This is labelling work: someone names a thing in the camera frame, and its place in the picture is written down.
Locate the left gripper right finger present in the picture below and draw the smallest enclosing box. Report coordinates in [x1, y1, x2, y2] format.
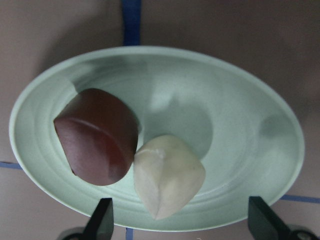
[247, 196, 298, 240]

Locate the white steamed bun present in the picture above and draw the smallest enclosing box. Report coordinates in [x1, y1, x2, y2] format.
[133, 135, 206, 220]

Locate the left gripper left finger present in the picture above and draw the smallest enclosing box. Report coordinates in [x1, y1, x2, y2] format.
[80, 198, 114, 240]

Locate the light green plate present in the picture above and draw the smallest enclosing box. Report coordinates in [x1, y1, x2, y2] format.
[9, 46, 305, 232]

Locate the brown steamed bun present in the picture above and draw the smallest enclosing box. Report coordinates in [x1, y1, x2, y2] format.
[53, 88, 139, 186]

